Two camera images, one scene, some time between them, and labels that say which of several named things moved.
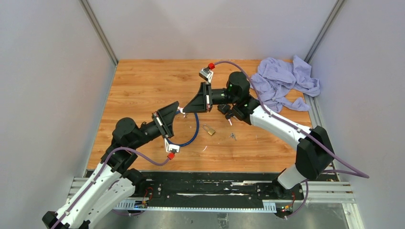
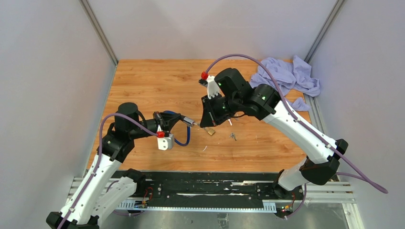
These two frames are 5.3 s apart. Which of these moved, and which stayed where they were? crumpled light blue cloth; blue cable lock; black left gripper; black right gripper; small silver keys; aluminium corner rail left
Moved: black right gripper; blue cable lock
Stayed: aluminium corner rail left; small silver keys; black left gripper; crumpled light blue cloth
